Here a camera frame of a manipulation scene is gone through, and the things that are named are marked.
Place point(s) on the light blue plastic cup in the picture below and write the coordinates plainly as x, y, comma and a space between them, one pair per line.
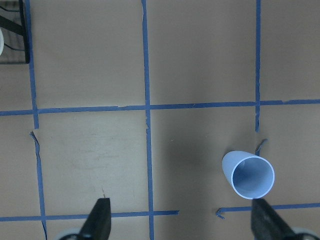
250, 176

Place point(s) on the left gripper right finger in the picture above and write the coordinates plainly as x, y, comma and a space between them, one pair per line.
266, 224

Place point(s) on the black wire mug rack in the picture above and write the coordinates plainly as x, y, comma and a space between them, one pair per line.
13, 24

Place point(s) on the white mug on rack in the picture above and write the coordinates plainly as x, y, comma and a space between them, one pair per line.
2, 43

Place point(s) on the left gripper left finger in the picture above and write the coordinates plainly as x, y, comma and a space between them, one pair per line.
97, 225

